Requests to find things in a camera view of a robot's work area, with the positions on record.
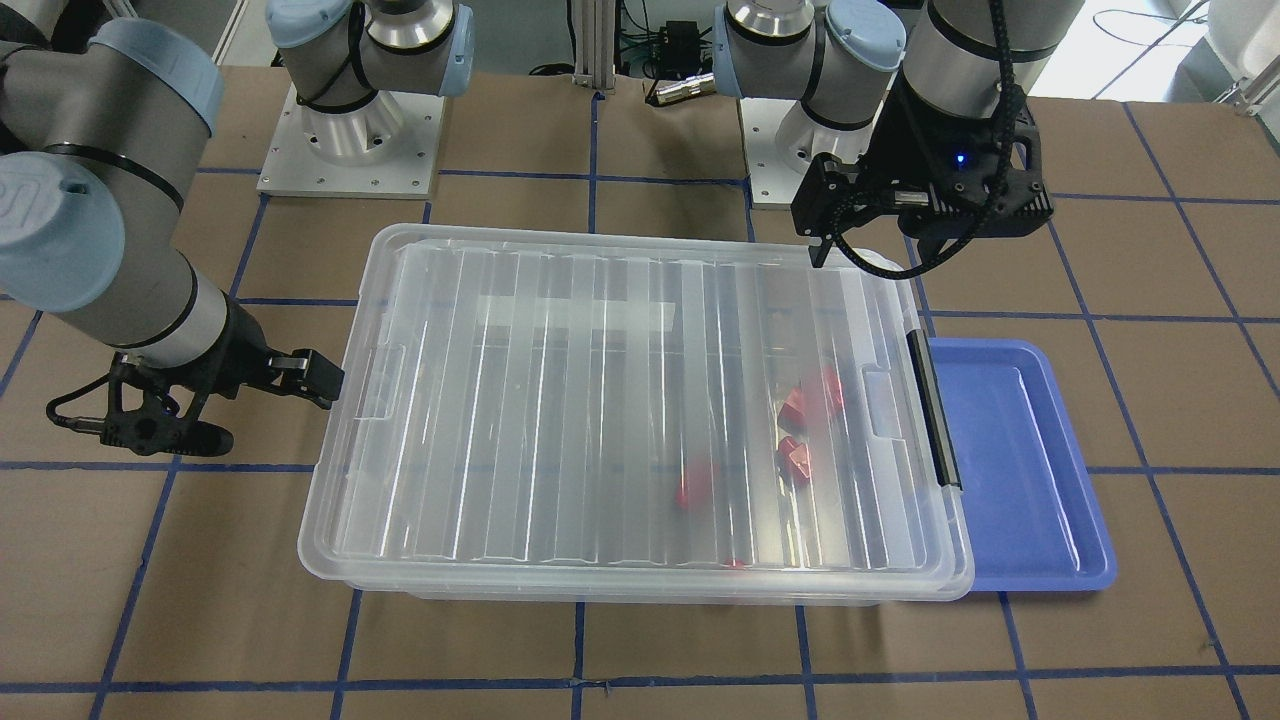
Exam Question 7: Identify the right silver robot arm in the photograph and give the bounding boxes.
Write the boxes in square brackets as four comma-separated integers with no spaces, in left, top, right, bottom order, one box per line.
[3,1,475,406]

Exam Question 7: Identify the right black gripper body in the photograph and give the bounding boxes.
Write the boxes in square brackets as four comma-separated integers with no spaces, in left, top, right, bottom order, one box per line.
[189,300,273,400]

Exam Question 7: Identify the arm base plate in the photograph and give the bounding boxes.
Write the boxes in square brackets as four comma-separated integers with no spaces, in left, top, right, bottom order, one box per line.
[739,97,876,210]
[256,88,447,201]

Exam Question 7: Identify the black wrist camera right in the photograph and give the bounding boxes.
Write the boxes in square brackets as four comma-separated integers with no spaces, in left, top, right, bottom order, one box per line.
[45,351,234,457]

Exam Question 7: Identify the clear plastic box lid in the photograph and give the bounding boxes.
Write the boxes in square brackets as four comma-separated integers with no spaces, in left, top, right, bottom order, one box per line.
[297,222,977,584]

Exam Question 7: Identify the clear plastic storage box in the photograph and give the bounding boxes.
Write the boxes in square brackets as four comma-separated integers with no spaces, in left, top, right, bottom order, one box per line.
[330,225,977,607]

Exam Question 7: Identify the blue plastic tray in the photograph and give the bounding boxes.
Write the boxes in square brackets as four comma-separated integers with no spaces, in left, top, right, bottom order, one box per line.
[931,337,1117,593]

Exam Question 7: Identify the black box latch handle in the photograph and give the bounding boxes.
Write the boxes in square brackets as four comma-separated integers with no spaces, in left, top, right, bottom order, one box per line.
[906,329,963,491]

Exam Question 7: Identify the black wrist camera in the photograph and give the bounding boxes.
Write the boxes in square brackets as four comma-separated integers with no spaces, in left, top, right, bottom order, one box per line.
[45,351,234,457]
[911,90,1053,265]

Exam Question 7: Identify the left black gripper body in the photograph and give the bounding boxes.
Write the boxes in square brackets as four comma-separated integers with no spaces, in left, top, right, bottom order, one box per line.
[850,76,1001,241]

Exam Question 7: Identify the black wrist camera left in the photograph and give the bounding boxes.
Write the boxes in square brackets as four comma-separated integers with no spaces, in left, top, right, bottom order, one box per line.
[911,90,1053,265]

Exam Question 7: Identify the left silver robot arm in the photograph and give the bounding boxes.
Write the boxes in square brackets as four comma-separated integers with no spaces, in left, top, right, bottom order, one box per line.
[712,1,1082,281]

